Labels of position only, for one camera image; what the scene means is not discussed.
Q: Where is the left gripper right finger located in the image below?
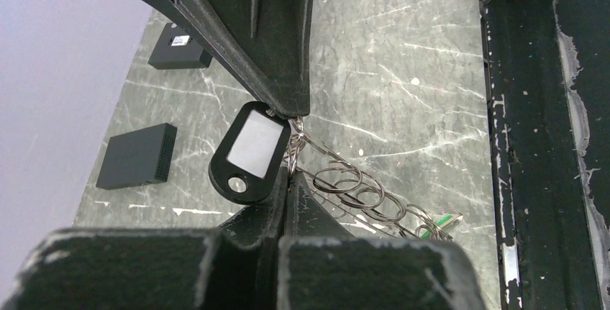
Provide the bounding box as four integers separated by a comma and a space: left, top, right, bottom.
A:
278, 173, 485, 309

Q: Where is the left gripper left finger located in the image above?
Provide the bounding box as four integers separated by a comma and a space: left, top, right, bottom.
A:
2, 168, 288, 309

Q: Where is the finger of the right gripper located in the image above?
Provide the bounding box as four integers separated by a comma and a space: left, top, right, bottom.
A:
207, 0, 313, 117
141, 0, 287, 117

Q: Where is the black key tag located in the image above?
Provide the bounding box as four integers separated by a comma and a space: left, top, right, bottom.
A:
209, 101, 291, 205

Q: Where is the right black box with label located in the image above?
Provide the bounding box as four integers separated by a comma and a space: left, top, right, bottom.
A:
147, 22, 212, 70

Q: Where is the green key tag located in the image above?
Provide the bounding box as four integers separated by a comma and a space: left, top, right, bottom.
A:
418, 213, 463, 241

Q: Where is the left black box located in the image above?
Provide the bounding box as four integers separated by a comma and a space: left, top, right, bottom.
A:
96, 123, 177, 190

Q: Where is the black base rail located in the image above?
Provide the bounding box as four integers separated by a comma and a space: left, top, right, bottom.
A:
479, 0, 609, 309

